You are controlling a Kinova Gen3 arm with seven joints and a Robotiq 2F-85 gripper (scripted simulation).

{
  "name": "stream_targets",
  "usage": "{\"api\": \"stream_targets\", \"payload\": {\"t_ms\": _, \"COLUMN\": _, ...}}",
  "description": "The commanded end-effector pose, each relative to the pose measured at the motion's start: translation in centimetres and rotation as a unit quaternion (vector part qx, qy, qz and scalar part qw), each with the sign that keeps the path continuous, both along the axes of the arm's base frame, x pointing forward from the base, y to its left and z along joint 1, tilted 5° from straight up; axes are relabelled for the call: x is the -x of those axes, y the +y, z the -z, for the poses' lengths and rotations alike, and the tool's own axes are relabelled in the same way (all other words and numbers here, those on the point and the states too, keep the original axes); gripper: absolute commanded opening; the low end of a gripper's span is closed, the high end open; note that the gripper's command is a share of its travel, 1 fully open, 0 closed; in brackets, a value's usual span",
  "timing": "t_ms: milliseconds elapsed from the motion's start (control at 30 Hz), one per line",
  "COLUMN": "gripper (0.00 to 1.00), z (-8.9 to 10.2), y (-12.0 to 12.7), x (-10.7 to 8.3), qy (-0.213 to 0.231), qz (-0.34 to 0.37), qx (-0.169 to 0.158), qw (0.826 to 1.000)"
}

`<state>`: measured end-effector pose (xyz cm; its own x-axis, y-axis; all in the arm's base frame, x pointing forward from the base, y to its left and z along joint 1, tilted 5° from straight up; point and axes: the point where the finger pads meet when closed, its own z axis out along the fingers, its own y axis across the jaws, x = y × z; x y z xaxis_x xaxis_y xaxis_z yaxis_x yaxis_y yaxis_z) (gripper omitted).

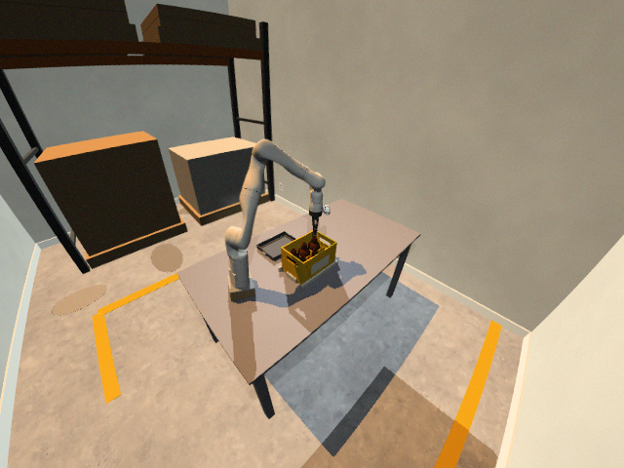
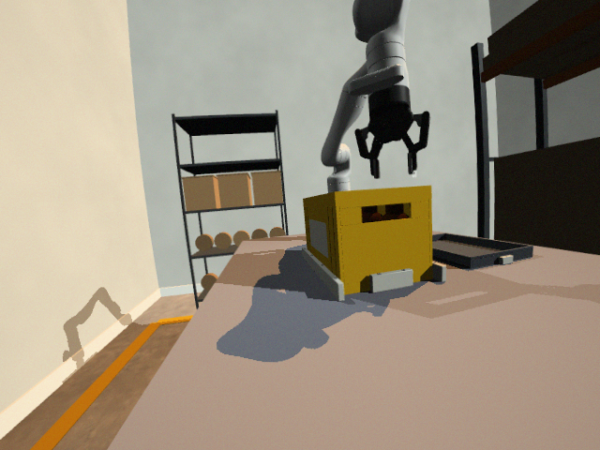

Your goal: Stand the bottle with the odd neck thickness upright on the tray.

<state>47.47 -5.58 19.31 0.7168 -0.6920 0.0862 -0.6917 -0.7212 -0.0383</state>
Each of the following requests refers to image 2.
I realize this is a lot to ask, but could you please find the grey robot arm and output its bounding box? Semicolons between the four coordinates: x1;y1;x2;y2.
321;0;410;193

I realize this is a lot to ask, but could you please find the yellow crate with dividers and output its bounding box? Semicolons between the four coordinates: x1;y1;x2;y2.
303;186;433;295

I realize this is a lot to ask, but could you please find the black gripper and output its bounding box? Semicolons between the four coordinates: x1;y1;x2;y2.
354;85;430;179

